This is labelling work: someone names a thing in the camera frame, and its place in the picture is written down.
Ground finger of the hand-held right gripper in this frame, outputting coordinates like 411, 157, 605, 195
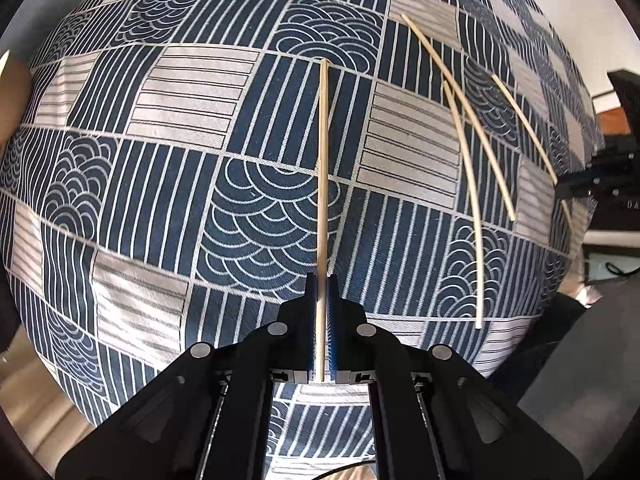
555, 170, 602, 203

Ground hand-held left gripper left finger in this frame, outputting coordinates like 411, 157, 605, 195
55, 272, 319, 480

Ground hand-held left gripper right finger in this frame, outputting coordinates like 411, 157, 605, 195
327, 275, 584, 480

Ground group of wooden chopsticks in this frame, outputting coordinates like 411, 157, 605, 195
401, 13, 575, 330

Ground single wooden chopstick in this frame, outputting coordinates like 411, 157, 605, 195
313, 58, 332, 382

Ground blue white patterned tablecloth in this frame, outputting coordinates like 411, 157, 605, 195
0, 0, 601, 467

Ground beige ceramic mug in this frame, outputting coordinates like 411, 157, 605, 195
0, 51, 32, 151

